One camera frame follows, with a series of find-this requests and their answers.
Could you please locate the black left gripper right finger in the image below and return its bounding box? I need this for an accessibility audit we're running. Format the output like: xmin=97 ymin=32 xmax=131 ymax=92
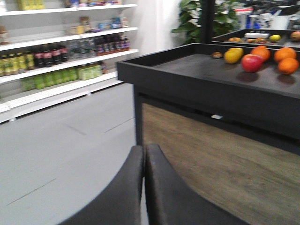
xmin=145 ymin=143 xmax=246 ymax=225

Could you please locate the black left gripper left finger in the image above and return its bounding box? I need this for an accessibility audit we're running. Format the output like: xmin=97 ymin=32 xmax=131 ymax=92
xmin=61 ymin=146 xmax=144 ymax=225

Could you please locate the black fruit display stand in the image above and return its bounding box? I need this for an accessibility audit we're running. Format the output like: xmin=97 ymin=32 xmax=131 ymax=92
xmin=116 ymin=28 xmax=300 ymax=225

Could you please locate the white store shelf unit right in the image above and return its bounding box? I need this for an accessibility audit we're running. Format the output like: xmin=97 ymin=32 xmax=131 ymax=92
xmin=0 ymin=0 xmax=138 ymax=122

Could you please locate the green potted plant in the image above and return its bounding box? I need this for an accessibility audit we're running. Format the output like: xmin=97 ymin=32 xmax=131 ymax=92
xmin=171 ymin=0 xmax=242 ymax=45

